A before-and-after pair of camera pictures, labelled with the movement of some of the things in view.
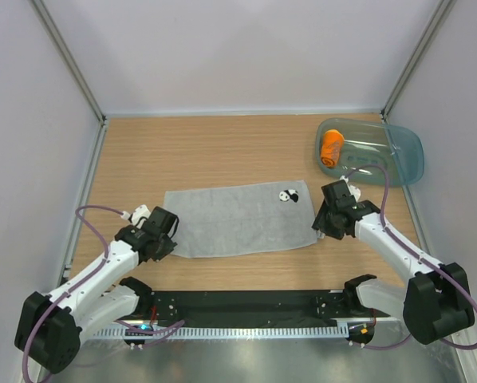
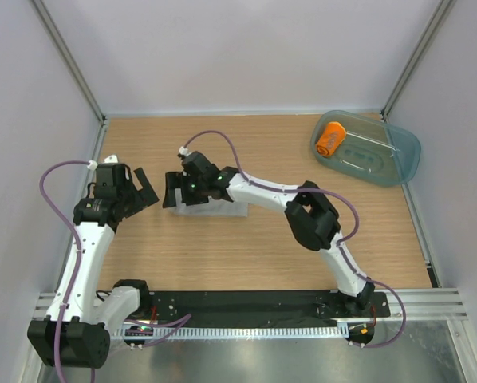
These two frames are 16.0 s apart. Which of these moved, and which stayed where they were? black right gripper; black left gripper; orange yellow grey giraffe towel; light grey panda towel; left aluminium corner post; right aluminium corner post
Moved: black right gripper; orange yellow grey giraffe towel; black left gripper; light grey panda towel
Stayed: left aluminium corner post; right aluminium corner post
